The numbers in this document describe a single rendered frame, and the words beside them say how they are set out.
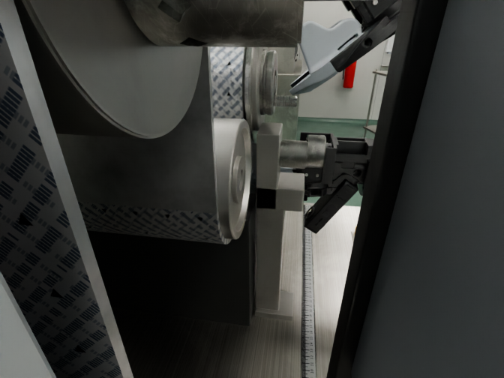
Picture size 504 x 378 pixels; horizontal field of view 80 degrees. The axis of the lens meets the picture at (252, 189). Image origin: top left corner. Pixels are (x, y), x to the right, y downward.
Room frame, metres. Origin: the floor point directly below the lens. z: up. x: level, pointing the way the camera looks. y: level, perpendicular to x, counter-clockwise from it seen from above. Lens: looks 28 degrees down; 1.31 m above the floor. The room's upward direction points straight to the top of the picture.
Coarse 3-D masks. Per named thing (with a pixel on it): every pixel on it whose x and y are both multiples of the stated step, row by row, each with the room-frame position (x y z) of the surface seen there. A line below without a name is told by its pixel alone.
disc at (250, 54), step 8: (248, 48) 0.33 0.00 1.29; (248, 56) 0.33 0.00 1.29; (248, 64) 0.32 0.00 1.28; (248, 72) 0.32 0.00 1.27; (248, 80) 0.32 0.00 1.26; (248, 88) 0.32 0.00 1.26; (248, 96) 0.32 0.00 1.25; (248, 104) 0.32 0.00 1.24; (248, 112) 0.32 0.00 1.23; (248, 120) 0.32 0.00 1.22
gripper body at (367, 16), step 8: (376, 0) 0.33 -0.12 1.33; (384, 0) 0.33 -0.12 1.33; (392, 0) 0.33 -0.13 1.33; (400, 0) 0.32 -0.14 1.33; (352, 8) 0.38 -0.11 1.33; (360, 8) 0.34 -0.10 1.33; (368, 8) 0.33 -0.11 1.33; (376, 8) 0.33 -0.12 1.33; (384, 8) 0.33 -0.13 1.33; (392, 8) 0.32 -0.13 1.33; (360, 16) 0.38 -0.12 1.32; (368, 16) 0.33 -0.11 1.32; (376, 16) 0.33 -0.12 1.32; (384, 16) 0.33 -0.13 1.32; (392, 16) 0.32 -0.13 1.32; (368, 24) 0.34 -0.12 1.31
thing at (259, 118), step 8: (256, 48) 0.35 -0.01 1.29; (264, 48) 0.39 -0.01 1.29; (256, 56) 0.34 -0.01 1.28; (256, 64) 0.34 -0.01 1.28; (256, 72) 0.34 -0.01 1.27; (256, 80) 0.33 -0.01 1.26; (256, 88) 0.33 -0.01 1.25; (256, 96) 0.33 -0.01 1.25; (256, 104) 0.33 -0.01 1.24; (256, 112) 0.34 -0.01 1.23; (256, 120) 0.34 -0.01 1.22; (264, 120) 0.41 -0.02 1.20; (256, 128) 0.36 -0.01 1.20
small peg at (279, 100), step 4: (276, 96) 0.37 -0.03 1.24; (280, 96) 0.37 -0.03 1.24; (284, 96) 0.37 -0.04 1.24; (288, 96) 0.37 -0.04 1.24; (292, 96) 0.37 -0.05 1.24; (296, 96) 0.37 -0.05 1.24; (276, 100) 0.37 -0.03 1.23; (280, 100) 0.37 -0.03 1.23; (284, 100) 0.37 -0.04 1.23; (288, 100) 0.37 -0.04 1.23; (292, 100) 0.36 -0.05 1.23; (296, 100) 0.37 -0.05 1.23; (276, 104) 0.37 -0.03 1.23; (280, 104) 0.37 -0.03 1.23; (284, 104) 0.37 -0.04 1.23; (288, 104) 0.37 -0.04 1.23; (292, 104) 0.37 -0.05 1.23; (296, 104) 0.37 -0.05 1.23
